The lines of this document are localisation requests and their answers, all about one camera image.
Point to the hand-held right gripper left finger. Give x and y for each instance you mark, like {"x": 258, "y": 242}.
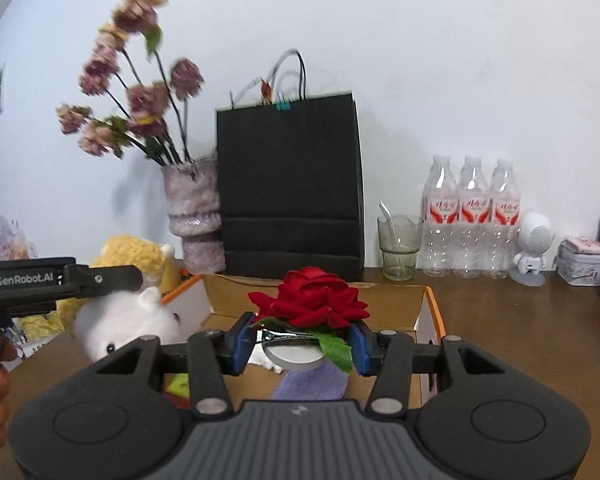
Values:
{"x": 239, "y": 347}

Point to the black paper bag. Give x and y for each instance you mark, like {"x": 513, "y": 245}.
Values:
{"x": 290, "y": 185}

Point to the clear pink packets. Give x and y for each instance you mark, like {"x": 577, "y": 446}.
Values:
{"x": 12, "y": 235}

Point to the dried pink rose bouquet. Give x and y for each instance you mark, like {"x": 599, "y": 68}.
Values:
{"x": 140, "y": 100}

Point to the purple cloth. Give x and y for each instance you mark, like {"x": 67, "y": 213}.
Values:
{"x": 310, "y": 386}

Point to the labelled snack bag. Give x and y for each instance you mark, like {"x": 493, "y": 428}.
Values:
{"x": 32, "y": 332}

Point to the yellow and white plush toy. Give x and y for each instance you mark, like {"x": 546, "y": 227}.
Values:
{"x": 130, "y": 322}

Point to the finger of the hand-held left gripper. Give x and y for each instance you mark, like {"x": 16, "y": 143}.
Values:
{"x": 107, "y": 276}

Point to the red fabric rose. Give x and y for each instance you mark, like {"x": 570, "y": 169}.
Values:
{"x": 320, "y": 300}

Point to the purple ceramic vase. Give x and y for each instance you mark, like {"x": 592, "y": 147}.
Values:
{"x": 195, "y": 210}

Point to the white robot figurine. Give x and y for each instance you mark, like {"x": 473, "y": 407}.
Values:
{"x": 532, "y": 240}

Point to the clear water bottle red label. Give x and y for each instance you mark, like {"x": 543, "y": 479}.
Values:
{"x": 504, "y": 220}
{"x": 439, "y": 220}
{"x": 472, "y": 220}

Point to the round silver tin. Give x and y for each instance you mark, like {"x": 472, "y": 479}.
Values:
{"x": 295, "y": 357}

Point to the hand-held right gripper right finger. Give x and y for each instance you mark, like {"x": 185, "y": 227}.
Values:
{"x": 361, "y": 350}

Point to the orange bag tag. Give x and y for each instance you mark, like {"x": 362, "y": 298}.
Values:
{"x": 265, "y": 90}

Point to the white plastic spoon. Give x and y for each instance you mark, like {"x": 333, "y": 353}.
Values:
{"x": 389, "y": 220}

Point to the grey tin box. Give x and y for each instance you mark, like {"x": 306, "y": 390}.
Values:
{"x": 582, "y": 265}

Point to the clear glass cup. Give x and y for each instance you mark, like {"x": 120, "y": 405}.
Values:
{"x": 399, "y": 255}

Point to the orange-edged cardboard box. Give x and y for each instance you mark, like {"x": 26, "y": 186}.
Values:
{"x": 395, "y": 305}

